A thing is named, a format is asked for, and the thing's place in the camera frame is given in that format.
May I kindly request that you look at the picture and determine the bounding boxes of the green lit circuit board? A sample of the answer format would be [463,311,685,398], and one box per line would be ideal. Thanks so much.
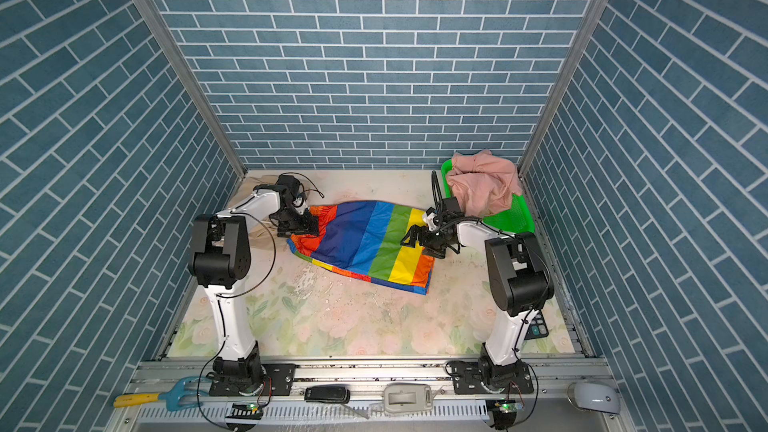
[485,399,524,431]
[225,404,264,432]

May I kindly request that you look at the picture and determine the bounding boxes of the black calculator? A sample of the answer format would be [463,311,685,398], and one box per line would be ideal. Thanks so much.
[525,311,550,341]

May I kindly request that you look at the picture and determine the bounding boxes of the beige drawstring shorts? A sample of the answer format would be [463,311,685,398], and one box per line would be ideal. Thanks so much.
[228,184,280,242]

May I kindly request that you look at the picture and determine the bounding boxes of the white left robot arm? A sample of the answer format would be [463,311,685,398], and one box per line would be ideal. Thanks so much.
[188,175,318,395]

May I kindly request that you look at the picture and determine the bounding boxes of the black car key fob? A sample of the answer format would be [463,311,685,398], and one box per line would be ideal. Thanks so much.
[304,385,351,405]

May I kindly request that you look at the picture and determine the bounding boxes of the aluminium right corner post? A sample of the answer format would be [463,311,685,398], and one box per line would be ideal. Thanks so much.
[518,0,609,178]

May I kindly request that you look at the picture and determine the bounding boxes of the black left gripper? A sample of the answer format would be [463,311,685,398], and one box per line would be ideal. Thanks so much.
[273,206,320,237]

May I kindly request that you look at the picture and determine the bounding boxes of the left green lit circuit board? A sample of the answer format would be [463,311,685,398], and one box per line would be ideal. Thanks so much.
[225,404,264,432]

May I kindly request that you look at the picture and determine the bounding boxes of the aluminium left corner post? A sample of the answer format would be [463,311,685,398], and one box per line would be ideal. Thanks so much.
[131,0,247,180]

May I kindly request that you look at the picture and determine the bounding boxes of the aluminium corner post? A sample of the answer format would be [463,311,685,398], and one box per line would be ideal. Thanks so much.
[131,0,247,180]
[518,0,609,178]

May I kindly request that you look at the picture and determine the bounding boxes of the colourful striped shorts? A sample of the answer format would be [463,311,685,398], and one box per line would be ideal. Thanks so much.
[288,200,435,295]

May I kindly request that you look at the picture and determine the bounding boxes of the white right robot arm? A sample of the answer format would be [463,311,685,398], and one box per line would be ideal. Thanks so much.
[400,208,555,389]

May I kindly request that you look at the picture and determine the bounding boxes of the blue yellow handled tool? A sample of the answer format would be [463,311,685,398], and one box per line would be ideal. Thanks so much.
[113,377,208,412]

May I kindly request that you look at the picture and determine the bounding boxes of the green plastic basket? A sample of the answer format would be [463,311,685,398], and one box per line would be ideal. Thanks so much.
[441,159,535,234]

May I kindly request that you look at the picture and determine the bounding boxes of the pink cloth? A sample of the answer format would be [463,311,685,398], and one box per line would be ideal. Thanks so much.
[446,150,523,218]

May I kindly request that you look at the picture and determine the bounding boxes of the white computer mouse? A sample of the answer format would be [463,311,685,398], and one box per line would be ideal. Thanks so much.
[566,381,621,415]

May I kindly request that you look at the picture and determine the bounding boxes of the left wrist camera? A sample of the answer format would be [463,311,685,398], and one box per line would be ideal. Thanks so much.
[275,174,305,202]

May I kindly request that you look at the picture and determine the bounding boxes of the right green lit circuit board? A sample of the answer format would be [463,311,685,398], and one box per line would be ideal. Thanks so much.
[485,399,524,431]

